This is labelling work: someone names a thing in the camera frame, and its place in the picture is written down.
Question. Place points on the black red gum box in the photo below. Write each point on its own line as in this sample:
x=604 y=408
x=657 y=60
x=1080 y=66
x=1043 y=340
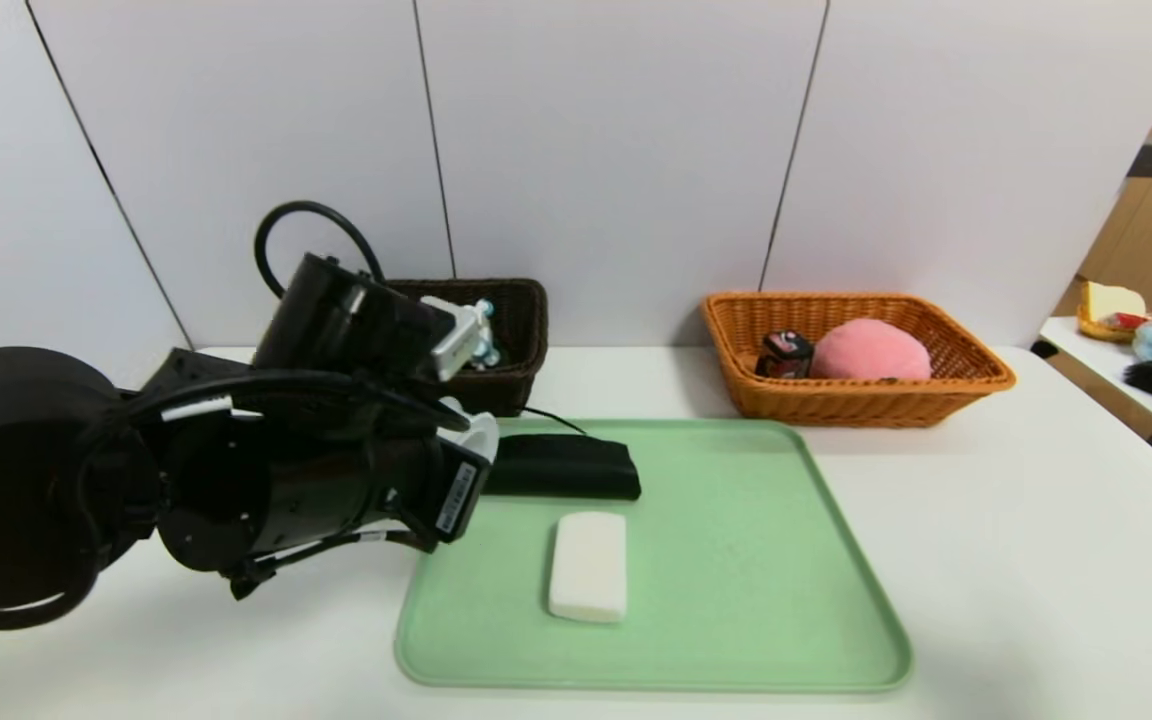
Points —
x=786 y=355

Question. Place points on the small yellow bowl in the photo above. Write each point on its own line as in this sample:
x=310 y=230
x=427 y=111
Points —
x=1096 y=330

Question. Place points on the orange wicker basket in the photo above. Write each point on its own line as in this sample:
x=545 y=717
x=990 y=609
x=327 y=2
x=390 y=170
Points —
x=866 y=400

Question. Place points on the black folded pouch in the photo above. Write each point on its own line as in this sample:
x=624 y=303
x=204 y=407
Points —
x=576 y=470

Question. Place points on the light green plastic tray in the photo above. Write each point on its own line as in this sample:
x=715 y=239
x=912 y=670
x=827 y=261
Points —
x=736 y=600

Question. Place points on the white side table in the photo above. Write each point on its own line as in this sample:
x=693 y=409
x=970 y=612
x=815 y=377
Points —
x=1101 y=365

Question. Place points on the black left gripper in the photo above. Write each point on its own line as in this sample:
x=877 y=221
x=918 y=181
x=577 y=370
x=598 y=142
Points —
x=460 y=492

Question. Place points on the pink plush peach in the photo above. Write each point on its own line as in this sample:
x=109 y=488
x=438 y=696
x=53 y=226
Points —
x=871 y=352

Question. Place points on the white soap bar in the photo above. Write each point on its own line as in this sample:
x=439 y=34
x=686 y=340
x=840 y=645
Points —
x=588 y=567

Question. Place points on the dark brown wicker basket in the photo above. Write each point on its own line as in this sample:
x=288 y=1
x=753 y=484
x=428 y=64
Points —
x=521 y=370

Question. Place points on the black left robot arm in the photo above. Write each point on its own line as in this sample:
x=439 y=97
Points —
x=16 y=480

